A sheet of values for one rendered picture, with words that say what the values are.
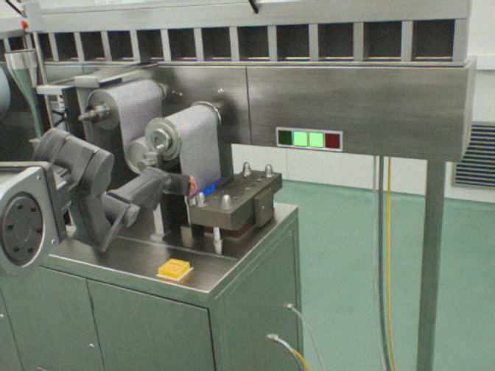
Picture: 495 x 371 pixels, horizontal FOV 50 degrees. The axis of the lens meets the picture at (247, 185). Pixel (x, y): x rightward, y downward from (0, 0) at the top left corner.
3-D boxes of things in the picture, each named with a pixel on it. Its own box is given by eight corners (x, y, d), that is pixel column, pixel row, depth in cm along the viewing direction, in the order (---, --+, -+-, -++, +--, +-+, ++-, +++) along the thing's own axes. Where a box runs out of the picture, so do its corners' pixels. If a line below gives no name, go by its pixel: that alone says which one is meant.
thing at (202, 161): (185, 204, 183) (179, 153, 176) (219, 180, 202) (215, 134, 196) (186, 204, 183) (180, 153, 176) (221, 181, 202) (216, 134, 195)
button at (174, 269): (158, 275, 162) (158, 268, 161) (171, 264, 168) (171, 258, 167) (177, 280, 159) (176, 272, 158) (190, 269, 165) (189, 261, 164)
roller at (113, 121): (93, 128, 192) (85, 90, 187) (136, 112, 213) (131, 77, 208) (122, 130, 186) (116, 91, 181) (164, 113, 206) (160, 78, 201)
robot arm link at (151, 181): (132, 210, 119) (89, 191, 119) (124, 232, 120) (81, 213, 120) (177, 175, 161) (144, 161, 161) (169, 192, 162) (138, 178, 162)
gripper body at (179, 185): (188, 195, 172) (175, 191, 166) (162, 192, 177) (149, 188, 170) (191, 176, 173) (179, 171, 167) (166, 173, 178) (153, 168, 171)
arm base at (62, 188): (8, 244, 76) (-13, 165, 72) (37, 220, 84) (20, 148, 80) (62, 245, 75) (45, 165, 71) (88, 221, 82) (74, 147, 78)
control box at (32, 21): (20, 32, 193) (14, 3, 190) (38, 30, 197) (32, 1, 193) (26, 32, 188) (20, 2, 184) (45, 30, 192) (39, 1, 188)
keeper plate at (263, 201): (255, 226, 188) (253, 197, 184) (268, 215, 196) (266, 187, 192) (262, 227, 187) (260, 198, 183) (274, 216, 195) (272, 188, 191)
